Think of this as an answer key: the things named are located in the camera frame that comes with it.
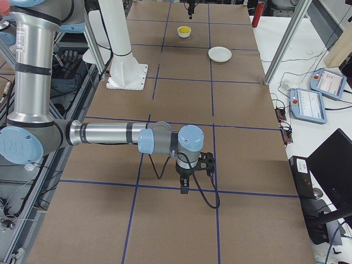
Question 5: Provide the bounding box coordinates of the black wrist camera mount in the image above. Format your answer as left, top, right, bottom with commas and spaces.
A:
194, 152, 216, 179

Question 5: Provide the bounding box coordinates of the small circuit board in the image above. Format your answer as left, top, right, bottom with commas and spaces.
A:
274, 107, 287, 122
280, 125, 293, 146

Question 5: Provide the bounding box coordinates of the blue teach pendant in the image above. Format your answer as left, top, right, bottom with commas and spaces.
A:
290, 89, 327, 124
310, 69, 347, 100

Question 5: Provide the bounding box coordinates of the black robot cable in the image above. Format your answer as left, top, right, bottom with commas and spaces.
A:
148, 152, 221, 210

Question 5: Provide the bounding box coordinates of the near blue teach pendant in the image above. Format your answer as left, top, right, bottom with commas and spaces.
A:
290, 89, 327, 124

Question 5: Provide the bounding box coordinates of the far blue teach pendant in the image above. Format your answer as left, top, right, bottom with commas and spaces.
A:
310, 69, 347, 100

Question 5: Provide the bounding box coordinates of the black monitor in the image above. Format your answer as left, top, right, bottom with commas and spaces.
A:
307, 128, 351, 208

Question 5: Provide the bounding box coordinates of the black box device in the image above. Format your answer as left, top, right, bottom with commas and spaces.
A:
289, 156, 323, 199

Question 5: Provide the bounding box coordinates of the white bowl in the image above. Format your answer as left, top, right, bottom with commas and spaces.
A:
177, 26, 191, 39

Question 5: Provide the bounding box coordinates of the white plate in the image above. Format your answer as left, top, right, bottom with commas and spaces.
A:
208, 46, 232, 63

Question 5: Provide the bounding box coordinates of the red cylinder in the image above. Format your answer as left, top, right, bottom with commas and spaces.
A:
252, 1, 265, 28

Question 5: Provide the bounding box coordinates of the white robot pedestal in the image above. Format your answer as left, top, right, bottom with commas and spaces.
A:
99, 0, 148, 91

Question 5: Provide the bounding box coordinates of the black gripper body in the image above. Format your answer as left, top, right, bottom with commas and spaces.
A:
175, 165, 194, 178

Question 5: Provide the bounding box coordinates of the yellow lemon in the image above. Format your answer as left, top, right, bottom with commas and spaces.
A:
178, 26, 190, 34

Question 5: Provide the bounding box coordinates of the aluminium frame post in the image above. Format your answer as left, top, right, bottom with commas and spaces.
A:
263, 0, 312, 85

